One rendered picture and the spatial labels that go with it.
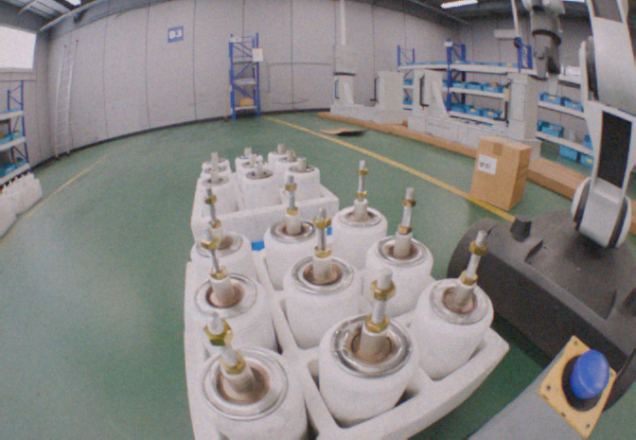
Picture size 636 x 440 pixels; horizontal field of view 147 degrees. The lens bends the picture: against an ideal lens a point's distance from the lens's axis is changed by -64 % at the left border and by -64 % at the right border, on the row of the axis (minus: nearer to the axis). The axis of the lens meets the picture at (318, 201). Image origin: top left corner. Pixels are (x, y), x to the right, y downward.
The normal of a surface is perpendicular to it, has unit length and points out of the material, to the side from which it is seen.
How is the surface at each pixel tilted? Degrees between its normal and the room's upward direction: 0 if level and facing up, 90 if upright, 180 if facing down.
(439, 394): 0
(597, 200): 120
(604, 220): 106
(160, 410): 0
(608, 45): 66
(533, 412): 90
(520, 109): 90
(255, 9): 90
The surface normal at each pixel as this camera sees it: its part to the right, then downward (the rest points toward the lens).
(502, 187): -0.87, 0.21
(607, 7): -0.91, 0.00
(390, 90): 0.37, 0.36
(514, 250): -0.67, -0.53
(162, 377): -0.01, -0.92
